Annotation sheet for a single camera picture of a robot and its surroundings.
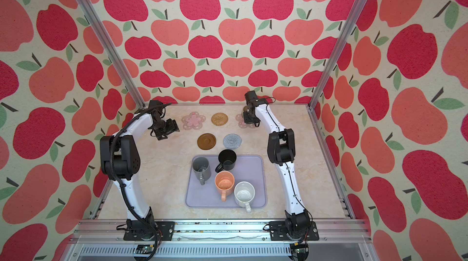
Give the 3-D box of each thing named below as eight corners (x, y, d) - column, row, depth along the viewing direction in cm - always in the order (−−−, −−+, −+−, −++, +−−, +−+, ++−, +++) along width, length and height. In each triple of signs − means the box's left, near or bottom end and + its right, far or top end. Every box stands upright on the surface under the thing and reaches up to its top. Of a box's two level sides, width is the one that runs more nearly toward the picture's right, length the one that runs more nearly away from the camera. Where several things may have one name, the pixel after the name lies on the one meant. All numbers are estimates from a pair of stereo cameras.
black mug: (217, 175, 92) (216, 166, 84) (221, 158, 99) (220, 148, 90) (233, 178, 91) (233, 169, 83) (236, 160, 98) (236, 150, 90)
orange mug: (214, 203, 82) (213, 197, 76) (216, 177, 90) (215, 170, 83) (234, 203, 82) (234, 197, 76) (234, 177, 90) (234, 170, 83)
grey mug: (194, 186, 88) (190, 177, 79) (197, 167, 95) (193, 156, 86) (210, 186, 88) (207, 177, 80) (211, 167, 95) (209, 156, 86)
